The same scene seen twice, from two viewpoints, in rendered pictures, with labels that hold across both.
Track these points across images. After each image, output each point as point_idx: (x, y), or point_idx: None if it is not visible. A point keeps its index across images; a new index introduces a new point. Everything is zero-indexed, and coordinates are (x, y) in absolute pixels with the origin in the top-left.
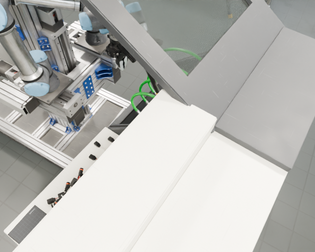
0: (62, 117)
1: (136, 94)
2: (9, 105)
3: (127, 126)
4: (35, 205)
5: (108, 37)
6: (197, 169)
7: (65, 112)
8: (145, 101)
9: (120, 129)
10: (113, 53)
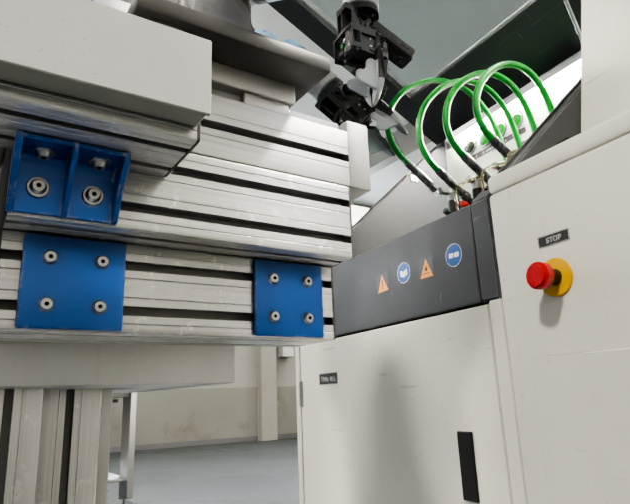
0: (317, 224)
1: (487, 72)
2: (63, 30)
3: (536, 131)
4: None
5: (349, 6)
6: None
7: (351, 155)
8: (464, 151)
9: (533, 149)
10: (367, 39)
